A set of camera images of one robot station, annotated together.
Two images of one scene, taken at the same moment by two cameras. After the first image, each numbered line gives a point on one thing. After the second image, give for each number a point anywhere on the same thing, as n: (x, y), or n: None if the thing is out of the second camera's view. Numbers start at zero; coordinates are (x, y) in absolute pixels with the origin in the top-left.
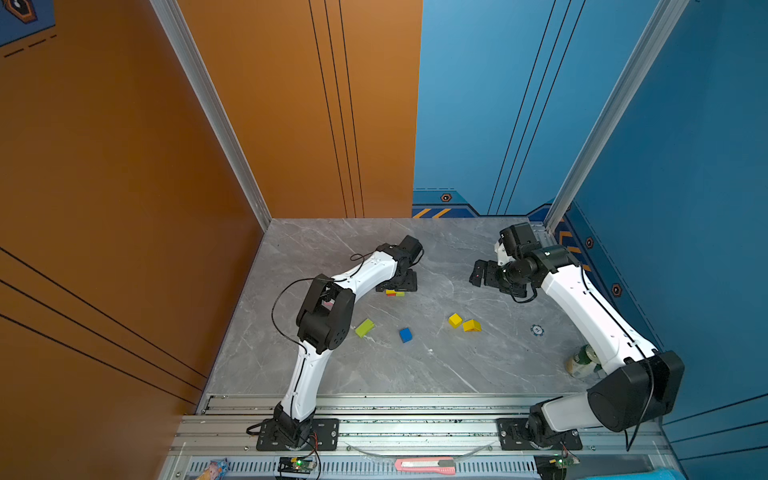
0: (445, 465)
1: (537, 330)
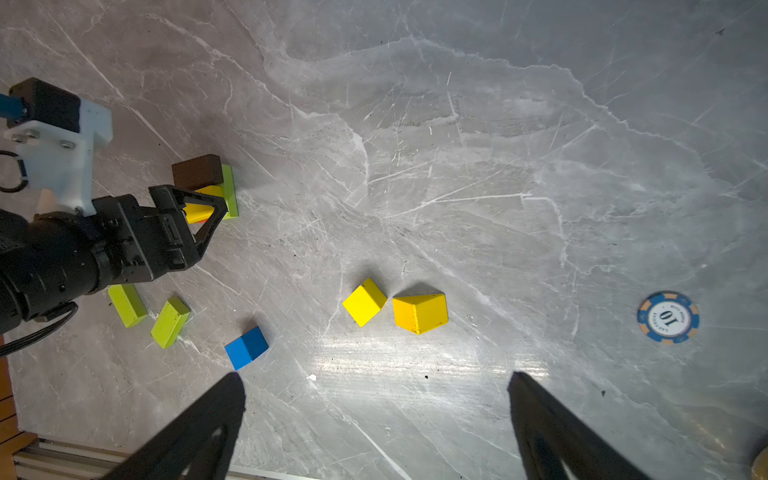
0: None
1: (668, 317)
